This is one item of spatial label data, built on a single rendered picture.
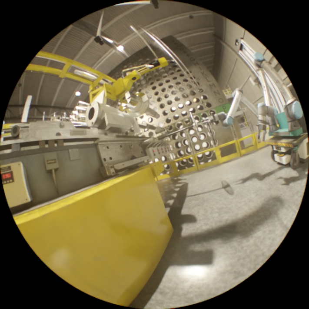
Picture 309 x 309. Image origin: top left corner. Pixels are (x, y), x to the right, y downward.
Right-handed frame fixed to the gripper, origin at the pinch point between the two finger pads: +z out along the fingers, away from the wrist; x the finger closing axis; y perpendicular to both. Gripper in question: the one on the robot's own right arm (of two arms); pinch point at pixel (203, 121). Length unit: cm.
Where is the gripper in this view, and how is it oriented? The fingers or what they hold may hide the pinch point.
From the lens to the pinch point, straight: 143.4
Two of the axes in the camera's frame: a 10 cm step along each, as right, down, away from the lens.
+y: 4.9, 7.4, 4.6
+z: -8.5, 3.0, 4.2
